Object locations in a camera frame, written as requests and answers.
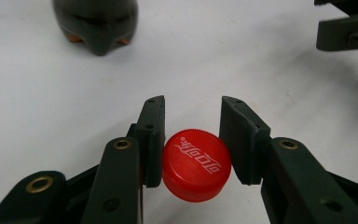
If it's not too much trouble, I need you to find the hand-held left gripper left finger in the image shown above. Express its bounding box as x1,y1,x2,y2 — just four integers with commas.
127,95,166,189

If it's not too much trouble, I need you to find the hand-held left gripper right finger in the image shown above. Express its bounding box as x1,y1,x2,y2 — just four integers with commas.
218,95,272,186

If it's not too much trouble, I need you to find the red bottle cap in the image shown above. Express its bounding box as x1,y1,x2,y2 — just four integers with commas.
161,128,232,203

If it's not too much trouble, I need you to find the dark cola bottle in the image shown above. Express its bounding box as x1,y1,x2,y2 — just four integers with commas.
51,0,139,57

